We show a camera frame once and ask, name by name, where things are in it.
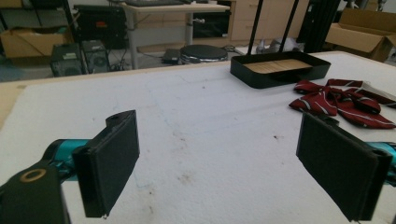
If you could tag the black equipment case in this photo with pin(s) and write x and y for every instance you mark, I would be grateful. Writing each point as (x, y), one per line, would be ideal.
(99, 26)

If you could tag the dark red striped bow tie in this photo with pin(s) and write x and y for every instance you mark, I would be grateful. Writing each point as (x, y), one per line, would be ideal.
(341, 104)

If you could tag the light wooden cabinet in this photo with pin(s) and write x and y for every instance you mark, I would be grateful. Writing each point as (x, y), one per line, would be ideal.
(267, 20)

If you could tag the white height-adjustable desk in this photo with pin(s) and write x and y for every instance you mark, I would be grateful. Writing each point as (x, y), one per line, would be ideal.
(174, 18)

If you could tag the open brown cardboard box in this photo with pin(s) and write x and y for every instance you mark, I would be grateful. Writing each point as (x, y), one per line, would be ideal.
(364, 34)

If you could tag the black metal stand pole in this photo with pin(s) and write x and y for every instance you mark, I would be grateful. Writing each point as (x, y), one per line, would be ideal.
(255, 27)
(289, 26)

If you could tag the black tray with wooden bottom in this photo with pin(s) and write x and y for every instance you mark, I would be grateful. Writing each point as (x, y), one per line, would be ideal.
(280, 70)

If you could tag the black computer tower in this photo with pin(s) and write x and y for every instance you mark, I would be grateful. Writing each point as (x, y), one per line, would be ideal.
(66, 59)
(96, 56)

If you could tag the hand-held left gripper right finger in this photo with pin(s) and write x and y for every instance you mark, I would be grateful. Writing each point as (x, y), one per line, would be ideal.
(339, 168)

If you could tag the round black stool seat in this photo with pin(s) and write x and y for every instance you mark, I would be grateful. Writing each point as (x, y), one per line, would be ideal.
(204, 53)

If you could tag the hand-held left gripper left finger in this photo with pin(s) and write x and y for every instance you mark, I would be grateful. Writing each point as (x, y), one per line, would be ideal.
(107, 161)

